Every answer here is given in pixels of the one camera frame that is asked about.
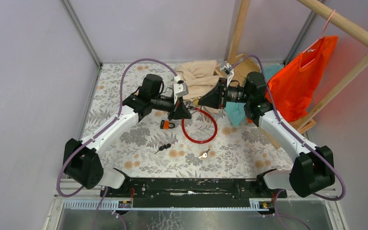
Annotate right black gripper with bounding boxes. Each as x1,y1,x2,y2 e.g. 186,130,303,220
198,78,252,110

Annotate red cable lock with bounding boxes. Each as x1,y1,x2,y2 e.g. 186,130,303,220
181,108,218,144

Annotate small black key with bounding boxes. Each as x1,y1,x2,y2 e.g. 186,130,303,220
155,143,172,154

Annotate silver key pair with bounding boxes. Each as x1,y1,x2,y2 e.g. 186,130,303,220
198,149,210,159

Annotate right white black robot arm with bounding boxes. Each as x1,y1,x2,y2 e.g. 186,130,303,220
198,71,335,197

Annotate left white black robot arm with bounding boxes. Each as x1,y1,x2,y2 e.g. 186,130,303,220
63,74,192,197

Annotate teal t-shirt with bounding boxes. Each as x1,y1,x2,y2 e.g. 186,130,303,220
225,63,284,127

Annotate beige crumpled cloth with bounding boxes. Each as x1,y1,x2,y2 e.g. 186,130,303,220
175,60,220,107

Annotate floral patterned mat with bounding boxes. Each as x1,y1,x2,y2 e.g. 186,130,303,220
83,63,293,178

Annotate wooden clothes rack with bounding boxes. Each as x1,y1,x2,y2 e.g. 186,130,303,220
227,0,368,133

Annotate orange t-shirt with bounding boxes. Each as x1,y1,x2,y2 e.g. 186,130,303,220
268,35,339,123

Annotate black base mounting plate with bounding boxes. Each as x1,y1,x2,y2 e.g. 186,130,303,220
101,177,287,209

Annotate pink clothes hanger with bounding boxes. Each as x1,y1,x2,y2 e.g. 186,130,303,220
303,10,336,53

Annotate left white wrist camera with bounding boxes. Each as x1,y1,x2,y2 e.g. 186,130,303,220
173,75,188,103

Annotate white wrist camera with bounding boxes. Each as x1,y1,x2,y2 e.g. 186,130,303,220
173,75,188,103
220,62,234,87

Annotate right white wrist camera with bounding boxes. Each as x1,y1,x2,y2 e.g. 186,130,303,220
220,62,234,87

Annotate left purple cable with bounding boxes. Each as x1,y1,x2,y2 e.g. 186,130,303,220
56,58,179,230

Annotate right aluminium frame rail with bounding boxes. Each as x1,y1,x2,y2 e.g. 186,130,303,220
283,11,316,65

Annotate aluminium frame rail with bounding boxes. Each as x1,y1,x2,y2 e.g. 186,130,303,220
60,0,102,68
283,11,316,65

